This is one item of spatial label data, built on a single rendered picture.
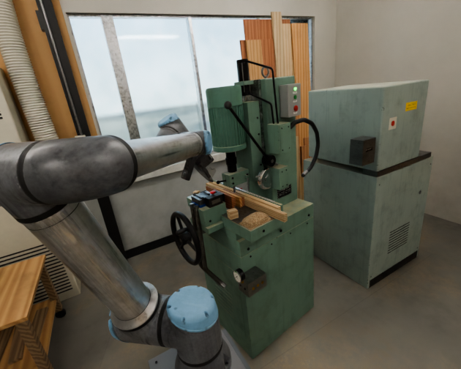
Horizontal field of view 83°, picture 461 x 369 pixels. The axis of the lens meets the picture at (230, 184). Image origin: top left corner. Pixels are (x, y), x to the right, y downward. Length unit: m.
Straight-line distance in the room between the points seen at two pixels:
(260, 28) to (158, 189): 1.92
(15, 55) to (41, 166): 1.92
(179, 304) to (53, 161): 0.56
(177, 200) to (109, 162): 2.34
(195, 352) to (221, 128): 0.91
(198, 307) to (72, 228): 0.43
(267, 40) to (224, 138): 1.93
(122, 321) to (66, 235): 0.37
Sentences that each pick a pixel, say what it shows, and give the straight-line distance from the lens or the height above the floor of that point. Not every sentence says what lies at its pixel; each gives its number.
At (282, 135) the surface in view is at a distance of 1.37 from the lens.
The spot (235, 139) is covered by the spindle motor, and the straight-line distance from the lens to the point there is 1.30.
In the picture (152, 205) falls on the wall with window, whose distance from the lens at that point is 2.76.
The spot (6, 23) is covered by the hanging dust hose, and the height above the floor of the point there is 2.04.
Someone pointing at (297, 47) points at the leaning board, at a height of 1.82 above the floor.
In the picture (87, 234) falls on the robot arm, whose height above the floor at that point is 1.23.
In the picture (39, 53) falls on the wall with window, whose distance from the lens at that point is 2.56.
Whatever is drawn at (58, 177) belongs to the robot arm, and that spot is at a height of 1.39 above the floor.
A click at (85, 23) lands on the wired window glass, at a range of 2.69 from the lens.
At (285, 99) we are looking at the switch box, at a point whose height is 1.41.
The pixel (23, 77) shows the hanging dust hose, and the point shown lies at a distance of 2.38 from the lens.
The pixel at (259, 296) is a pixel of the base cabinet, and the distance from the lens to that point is 1.58.
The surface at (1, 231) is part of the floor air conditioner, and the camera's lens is 2.48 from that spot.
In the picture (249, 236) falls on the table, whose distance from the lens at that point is 1.19.
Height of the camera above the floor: 1.50
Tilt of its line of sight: 20 degrees down
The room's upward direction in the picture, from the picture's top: 7 degrees counter-clockwise
